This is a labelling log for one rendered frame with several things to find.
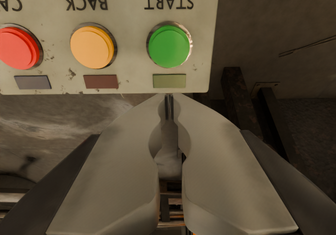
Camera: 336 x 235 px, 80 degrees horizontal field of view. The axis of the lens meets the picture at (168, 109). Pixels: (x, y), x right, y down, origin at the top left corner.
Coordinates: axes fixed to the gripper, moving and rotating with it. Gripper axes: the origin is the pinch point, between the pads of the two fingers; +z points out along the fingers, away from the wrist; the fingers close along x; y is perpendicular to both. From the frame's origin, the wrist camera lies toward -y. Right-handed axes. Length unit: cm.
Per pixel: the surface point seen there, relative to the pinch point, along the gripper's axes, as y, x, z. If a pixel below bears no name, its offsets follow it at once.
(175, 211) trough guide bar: 41.3, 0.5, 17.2
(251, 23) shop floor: 11, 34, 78
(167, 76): 3.2, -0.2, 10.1
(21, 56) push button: 0.2, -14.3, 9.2
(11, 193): 23.2, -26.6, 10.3
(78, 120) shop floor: 73, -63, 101
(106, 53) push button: 0.1, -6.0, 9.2
